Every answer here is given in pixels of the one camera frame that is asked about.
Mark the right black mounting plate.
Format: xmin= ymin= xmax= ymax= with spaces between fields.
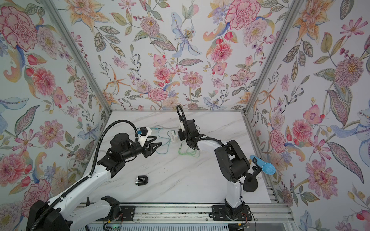
xmin=209 ymin=199 xmax=253 ymax=222

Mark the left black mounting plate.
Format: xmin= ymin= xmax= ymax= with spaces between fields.
xmin=97 ymin=196 xmax=136 ymax=221

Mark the black mounting plate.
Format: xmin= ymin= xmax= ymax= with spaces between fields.
xmin=97 ymin=196 xmax=136 ymax=221
xmin=209 ymin=199 xmax=253 ymax=222

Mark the black electric shaver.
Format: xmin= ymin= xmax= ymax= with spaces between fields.
xmin=135 ymin=175 xmax=149 ymax=186

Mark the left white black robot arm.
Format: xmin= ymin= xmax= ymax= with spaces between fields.
xmin=26 ymin=119 xmax=162 ymax=231

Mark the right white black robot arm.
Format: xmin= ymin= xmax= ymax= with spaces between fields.
xmin=176 ymin=105 xmax=255 ymax=230

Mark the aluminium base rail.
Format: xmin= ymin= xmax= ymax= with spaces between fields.
xmin=46 ymin=203 xmax=295 ymax=224

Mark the blue microphone on stand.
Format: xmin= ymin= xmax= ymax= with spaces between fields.
xmin=243 ymin=155 xmax=276 ymax=192

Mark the white power strip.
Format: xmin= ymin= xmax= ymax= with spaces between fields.
xmin=158 ymin=125 xmax=183 ymax=143

